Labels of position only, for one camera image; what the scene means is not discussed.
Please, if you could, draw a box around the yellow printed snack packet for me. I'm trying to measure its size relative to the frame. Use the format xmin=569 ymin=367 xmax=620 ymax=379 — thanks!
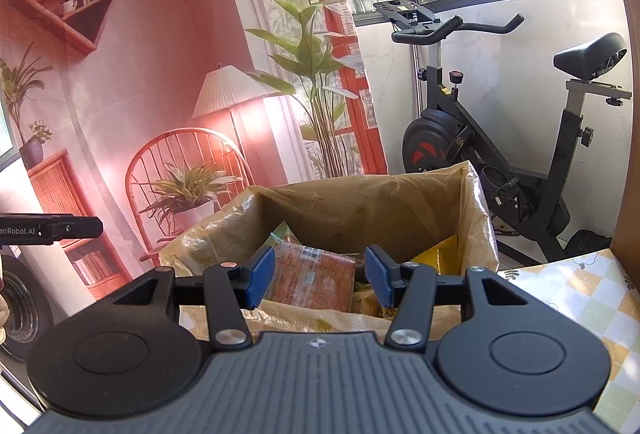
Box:
xmin=352 ymin=281 xmax=398 ymax=319

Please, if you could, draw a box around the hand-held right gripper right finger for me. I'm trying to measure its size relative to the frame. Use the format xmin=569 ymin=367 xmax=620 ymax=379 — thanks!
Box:
xmin=364 ymin=245 xmax=551 ymax=349

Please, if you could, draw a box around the checkered floral tablecloth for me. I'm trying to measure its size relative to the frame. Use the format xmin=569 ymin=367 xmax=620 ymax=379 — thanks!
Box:
xmin=500 ymin=248 xmax=640 ymax=427

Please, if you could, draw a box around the washing machine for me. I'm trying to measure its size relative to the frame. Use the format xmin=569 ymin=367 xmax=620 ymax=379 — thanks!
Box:
xmin=0 ymin=246 xmax=56 ymax=365

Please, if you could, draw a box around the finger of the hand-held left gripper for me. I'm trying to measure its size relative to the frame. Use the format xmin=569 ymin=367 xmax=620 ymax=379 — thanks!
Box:
xmin=47 ymin=214 xmax=104 ymax=243

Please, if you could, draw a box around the printed room backdrop cloth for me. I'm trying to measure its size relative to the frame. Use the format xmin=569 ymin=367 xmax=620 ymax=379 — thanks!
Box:
xmin=0 ymin=0 xmax=388 ymax=295

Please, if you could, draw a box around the plain yellow snack packet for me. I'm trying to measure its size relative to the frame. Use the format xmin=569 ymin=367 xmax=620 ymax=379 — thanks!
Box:
xmin=409 ymin=235 xmax=459 ymax=275

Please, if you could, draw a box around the green snack packet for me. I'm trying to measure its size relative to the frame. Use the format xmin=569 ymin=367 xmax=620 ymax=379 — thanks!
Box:
xmin=269 ymin=220 xmax=302 ymax=249

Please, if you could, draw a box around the black exercise bike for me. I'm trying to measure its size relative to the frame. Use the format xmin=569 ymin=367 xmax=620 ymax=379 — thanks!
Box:
xmin=374 ymin=0 xmax=637 ymax=265

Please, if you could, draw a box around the orange clear snack packet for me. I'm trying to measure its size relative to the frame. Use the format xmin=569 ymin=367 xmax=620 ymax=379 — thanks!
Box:
xmin=264 ymin=241 xmax=359 ymax=312

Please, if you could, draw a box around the wooden board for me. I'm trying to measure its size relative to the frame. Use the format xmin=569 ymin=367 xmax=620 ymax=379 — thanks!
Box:
xmin=607 ymin=0 xmax=640 ymax=259

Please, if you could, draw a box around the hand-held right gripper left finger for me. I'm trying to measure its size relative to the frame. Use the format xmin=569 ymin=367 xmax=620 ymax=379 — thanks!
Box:
xmin=103 ymin=246 xmax=277 ymax=350

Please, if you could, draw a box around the cardboard box with plastic liner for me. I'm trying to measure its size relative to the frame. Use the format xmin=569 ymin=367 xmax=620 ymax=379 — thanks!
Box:
xmin=159 ymin=161 xmax=501 ymax=345

